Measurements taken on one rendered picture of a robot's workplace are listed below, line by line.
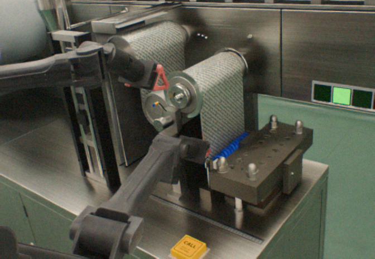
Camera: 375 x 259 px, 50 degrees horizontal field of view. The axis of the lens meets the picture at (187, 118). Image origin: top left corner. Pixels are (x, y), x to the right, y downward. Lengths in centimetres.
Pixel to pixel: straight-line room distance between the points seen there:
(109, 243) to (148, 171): 22
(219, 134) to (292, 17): 43
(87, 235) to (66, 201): 75
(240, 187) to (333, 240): 145
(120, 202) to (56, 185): 82
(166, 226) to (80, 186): 41
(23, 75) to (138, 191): 34
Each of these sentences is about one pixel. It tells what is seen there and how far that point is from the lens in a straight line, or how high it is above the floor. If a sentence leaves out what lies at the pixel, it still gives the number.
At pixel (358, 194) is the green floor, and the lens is 293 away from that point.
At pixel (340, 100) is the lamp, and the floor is 117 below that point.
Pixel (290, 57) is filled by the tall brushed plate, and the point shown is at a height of 129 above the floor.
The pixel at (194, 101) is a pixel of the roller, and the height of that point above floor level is 124.
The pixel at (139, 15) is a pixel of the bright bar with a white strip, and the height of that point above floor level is 145.
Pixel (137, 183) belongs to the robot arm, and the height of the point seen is 124.
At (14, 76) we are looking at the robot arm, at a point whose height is 145.
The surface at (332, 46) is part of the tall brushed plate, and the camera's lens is 128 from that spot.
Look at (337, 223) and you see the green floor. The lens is 266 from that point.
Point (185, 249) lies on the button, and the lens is 111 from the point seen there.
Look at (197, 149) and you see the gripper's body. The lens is 114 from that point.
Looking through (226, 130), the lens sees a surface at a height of 109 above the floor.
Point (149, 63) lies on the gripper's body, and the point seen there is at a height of 140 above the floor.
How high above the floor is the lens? 168
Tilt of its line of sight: 25 degrees down
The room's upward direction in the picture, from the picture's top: 6 degrees counter-clockwise
